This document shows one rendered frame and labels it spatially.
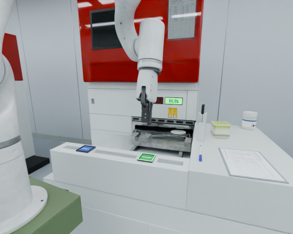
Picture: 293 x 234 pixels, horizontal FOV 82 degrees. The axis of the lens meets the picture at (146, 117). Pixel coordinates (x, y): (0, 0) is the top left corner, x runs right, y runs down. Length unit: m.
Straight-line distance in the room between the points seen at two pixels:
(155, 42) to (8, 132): 0.46
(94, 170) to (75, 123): 2.89
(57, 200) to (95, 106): 0.91
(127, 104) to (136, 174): 0.71
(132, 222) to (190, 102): 0.75
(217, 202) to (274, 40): 2.39
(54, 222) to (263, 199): 0.56
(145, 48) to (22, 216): 0.56
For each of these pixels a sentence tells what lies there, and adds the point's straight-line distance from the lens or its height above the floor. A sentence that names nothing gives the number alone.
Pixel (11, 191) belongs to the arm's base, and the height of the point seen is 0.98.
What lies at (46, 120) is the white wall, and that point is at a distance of 4.06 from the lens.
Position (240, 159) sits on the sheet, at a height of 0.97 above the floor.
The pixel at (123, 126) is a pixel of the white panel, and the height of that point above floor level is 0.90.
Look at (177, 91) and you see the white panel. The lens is 1.13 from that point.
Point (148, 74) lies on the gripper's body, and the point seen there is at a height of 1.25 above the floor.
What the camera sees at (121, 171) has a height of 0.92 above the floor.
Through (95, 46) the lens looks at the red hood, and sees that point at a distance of 1.29.
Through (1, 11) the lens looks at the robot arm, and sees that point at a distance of 0.50.
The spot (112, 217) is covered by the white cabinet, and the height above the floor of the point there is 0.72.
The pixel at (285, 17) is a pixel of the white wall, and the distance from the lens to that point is 2.84.
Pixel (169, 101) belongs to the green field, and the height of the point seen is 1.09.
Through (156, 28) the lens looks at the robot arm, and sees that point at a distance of 0.60.
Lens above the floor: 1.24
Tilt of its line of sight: 13 degrees down
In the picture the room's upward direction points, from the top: straight up
